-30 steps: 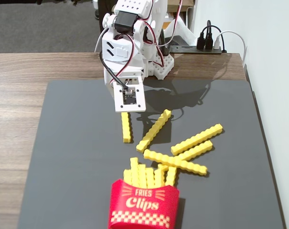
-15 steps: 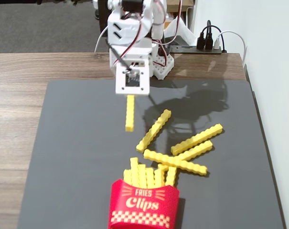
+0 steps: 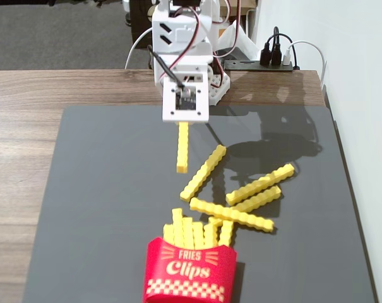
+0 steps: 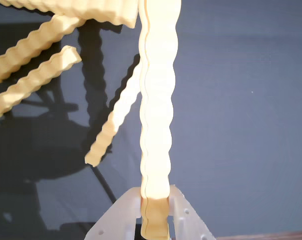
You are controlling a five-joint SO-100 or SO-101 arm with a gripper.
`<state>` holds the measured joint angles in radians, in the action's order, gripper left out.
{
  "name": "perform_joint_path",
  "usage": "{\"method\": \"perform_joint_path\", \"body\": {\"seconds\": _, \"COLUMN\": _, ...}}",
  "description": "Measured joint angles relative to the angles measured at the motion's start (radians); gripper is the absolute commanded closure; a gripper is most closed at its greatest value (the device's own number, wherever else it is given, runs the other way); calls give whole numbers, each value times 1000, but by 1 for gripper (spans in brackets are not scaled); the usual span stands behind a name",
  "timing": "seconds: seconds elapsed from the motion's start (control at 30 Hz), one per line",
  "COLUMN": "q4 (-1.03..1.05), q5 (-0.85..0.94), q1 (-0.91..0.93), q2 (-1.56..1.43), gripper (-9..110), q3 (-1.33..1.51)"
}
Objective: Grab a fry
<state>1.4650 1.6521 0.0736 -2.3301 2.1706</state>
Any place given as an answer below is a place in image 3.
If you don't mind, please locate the white plug with cable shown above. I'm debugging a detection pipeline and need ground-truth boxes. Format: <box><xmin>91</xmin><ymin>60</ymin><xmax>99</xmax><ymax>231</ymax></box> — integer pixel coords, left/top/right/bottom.
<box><xmin>283</xmin><ymin>40</ymin><xmax>326</xmax><ymax>88</ymax></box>

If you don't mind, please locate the brown cardboard box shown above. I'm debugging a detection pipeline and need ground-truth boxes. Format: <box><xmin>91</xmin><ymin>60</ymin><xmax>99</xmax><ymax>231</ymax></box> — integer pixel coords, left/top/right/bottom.
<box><xmin>220</xmin><ymin>0</ymin><xmax>258</xmax><ymax>9</ymax></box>

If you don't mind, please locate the dark grey mat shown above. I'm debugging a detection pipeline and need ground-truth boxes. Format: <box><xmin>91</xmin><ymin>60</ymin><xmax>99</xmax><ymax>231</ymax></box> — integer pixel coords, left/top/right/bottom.
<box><xmin>21</xmin><ymin>105</ymin><xmax>376</xmax><ymax>303</ymax></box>

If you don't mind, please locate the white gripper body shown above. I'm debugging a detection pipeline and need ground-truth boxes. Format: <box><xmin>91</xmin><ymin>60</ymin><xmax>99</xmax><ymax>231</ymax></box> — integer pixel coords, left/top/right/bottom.
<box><xmin>152</xmin><ymin>60</ymin><xmax>231</xmax><ymax>107</ymax></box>

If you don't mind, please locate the dark cabinet with round sticker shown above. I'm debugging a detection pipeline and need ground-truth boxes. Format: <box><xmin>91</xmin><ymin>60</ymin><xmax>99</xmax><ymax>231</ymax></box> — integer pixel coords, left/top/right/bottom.
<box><xmin>128</xmin><ymin>0</ymin><xmax>155</xmax><ymax>49</ymax></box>

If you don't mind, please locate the red fries clips box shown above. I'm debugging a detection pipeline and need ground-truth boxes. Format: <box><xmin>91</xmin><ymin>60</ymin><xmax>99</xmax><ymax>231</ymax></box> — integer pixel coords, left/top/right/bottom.
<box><xmin>142</xmin><ymin>235</ymin><xmax>239</xmax><ymax>303</ymax></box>

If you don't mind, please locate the white usb cable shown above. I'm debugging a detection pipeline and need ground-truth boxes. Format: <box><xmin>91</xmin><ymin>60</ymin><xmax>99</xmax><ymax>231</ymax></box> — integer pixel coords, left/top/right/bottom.
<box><xmin>124</xmin><ymin>27</ymin><xmax>154</xmax><ymax>70</ymax></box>

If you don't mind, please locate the white metal frame rod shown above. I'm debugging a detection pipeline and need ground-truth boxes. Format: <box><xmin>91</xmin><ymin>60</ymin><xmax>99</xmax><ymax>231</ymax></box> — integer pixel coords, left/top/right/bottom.
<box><xmin>244</xmin><ymin>8</ymin><xmax>258</xmax><ymax>36</ymax></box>

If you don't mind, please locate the black plug with cable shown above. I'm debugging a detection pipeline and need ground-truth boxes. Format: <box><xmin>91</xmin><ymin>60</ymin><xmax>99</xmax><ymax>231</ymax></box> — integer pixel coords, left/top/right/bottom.
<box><xmin>259</xmin><ymin>26</ymin><xmax>280</xmax><ymax>67</ymax></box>
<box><xmin>270</xmin><ymin>33</ymin><xmax>294</xmax><ymax>67</ymax></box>

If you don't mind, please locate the black power strip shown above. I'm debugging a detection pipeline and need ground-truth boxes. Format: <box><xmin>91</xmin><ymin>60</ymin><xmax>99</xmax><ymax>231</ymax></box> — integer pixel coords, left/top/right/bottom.
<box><xmin>224</xmin><ymin>60</ymin><xmax>301</xmax><ymax>73</ymax></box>

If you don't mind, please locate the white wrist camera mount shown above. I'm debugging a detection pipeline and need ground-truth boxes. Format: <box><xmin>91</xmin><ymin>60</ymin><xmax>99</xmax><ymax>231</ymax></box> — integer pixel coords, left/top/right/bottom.
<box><xmin>161</xmin><ymin>78</ymin><xmax>211</xmax><ymax>124</ymax></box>

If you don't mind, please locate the black camera cable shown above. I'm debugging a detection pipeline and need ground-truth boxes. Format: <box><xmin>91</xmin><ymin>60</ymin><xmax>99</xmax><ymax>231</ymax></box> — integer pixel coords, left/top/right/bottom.
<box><xmin>146</xmin><ymin>45</ymin><xmax>187</xmax><ymax>92</ymax></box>

